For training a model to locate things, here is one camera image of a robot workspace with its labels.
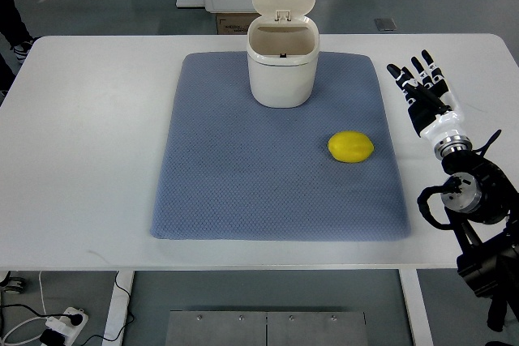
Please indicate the left white table leg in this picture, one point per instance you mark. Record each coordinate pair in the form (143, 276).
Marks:
(118, 315)

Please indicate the grey metal floor plate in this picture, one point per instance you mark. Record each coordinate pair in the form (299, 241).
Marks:
(266, 328)

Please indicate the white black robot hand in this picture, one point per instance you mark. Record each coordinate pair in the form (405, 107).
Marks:
(433, 109)

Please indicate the grey floor outlet cover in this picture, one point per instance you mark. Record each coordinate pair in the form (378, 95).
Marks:
(385, 24)

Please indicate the right white table leg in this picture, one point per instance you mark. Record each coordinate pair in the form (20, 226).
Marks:
(415, 308)

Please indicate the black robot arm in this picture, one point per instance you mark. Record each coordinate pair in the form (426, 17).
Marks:
(479, 204)

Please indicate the yellow lemon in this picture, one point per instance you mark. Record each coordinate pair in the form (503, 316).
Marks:
(350, 146)

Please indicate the person's dark leg and shoe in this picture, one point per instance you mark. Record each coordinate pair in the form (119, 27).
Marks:
(14, 30)

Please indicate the white table leg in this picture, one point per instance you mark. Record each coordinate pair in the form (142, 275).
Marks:
(415, 308)
(118, 315)

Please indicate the blue textured mat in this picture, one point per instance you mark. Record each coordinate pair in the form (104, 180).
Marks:
(236, 170)

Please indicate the caster wheel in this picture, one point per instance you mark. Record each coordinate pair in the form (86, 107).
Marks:
(12, 284)

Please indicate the cream trash bin with lid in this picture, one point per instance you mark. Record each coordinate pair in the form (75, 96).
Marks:
(283, 46)

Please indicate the white power strip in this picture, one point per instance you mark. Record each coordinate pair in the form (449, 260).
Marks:
(69, 324)

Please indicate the cardboard box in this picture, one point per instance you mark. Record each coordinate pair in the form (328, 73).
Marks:
(234, 23)

